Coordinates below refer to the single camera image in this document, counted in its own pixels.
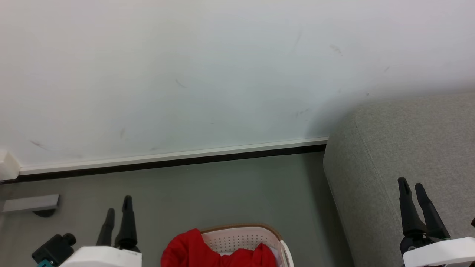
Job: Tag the grey metal base bar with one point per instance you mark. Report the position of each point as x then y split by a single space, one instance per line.
31 203

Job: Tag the pale blue cloth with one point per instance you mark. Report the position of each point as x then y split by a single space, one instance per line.
274 256

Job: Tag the white black baseboard strip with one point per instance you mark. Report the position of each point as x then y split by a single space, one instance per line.
178 157

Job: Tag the white perforated laundry basket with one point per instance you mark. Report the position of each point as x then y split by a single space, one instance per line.
237 237

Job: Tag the grey fabric sofa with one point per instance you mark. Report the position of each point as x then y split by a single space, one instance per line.
382 178

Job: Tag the red cloth garment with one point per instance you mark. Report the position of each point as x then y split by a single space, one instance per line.
189 250

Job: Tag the black round foot pad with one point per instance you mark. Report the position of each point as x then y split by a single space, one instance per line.
44 213

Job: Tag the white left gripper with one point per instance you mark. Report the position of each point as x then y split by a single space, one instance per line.
104 257

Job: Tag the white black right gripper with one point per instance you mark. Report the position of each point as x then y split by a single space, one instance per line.
445 252

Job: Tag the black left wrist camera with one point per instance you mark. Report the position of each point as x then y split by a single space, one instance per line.
53 250

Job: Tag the white wall outlet box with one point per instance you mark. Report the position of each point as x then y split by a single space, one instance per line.
7 165

